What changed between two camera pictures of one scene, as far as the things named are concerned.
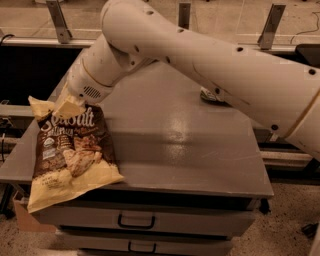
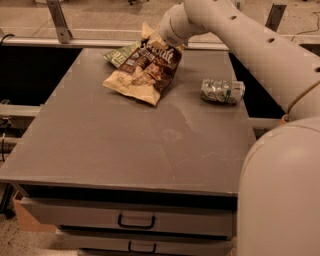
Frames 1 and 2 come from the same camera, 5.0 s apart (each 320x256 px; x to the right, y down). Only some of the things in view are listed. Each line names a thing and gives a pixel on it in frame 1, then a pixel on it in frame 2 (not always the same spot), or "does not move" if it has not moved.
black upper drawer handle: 135,226 does not move
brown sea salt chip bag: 74,156 to 146,75
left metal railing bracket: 59,22 does not move
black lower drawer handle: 141,251 does not move
